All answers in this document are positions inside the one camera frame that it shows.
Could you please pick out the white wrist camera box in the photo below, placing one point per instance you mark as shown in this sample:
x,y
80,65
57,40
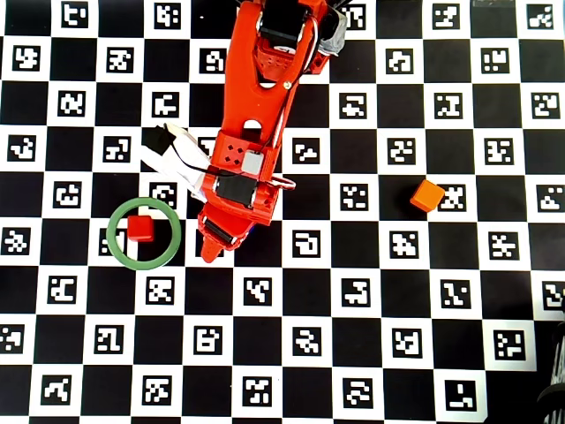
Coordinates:
x,y
176,168

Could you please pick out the red perforated robot base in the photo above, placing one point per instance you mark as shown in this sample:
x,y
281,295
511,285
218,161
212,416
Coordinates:
x,y
318,64

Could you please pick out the red printed gripper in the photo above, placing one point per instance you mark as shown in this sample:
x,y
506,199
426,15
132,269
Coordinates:
x,y
218,232

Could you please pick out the black white marker checkerboard mat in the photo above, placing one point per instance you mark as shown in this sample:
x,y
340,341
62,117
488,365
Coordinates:
x,y
309,309

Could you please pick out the orange cube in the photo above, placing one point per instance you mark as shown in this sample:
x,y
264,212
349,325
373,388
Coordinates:
x,y
427,195

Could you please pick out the grey duct tape wad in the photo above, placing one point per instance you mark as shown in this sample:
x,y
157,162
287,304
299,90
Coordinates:
x,y
333,37

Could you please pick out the red printed robot arm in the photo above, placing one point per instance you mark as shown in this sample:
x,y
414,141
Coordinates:
x,y
247,101

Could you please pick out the red cube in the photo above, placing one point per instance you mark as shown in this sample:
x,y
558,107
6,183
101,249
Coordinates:
x,y
140,227

